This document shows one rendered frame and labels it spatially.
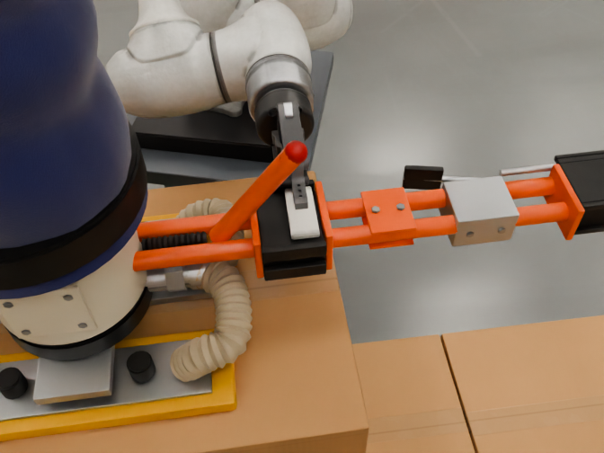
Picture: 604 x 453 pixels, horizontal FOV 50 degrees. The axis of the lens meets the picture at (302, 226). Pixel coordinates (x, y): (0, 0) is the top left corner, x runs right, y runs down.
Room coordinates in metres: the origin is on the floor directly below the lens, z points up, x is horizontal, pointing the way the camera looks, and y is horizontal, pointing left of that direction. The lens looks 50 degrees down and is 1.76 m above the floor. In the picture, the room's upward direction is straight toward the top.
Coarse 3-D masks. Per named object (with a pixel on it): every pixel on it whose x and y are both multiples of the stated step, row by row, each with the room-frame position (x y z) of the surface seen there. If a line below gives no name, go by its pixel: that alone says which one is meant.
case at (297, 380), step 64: (192, 192) 0.64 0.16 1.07; (192, 320) 0.43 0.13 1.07; (256, 320) 0.42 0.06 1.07; (320, 320) 0.42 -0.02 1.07; (256, 384) 0.34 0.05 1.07; (320, 384) 0.34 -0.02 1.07; (0, 448) 0.27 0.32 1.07; (64, 448) 0.27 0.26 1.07; (128, 448) 0.27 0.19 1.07; (192, 448) 0.27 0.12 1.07; (256, 448) 0.27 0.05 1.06; (320, 448) 0.28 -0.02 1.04
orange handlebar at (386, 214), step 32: (384, 192) 0.50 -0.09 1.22; (416, 192) 0.51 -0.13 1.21; (512, 192) 0.51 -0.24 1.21; (544, 192) 0.51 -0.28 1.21; (160, 224) 0.46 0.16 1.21; (192, 224) 0.46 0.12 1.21; (384, 224) 0.46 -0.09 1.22; (416, 224) 0.46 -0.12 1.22; (448, 224) 0.46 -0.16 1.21; (160, 256) 0.42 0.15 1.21; (192, 256) 0.42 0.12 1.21; (224, 256) 0.42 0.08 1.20
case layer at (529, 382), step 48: (432, 336) 0.71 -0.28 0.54; (480, 336) 0.71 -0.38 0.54; (528, 336) 0.71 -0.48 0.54; (576, 336) 0.71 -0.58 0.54; (384, 384) 0.60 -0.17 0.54; (432, 384) 0.60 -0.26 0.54; (480, 384) 0.60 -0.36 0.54; (528, 384) 0.60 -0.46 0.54; (576, 384) 0.60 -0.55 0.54; (384, 432) 0.50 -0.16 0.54; (432, 432) 0.50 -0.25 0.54; (480, 432) 0.50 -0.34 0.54; (528, 432) 0.50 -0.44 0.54; (576, 432) 0.50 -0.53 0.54
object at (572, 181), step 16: (592, 160) 0.54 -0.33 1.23; (560, 176) 0.51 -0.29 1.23; (576, 176) 0.51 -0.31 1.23; (592, 176) 0.51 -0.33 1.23; (560, 192) 0.50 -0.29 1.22; (576, 192) 0.49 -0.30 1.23; (592, 192) 0.49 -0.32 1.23; (576, 208) 0.47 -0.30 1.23; (592, 208) 0.47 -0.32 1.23; (560, 224) 0.48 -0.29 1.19; (576, 224) 0.46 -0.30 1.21; (592, 224) 0.48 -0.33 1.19
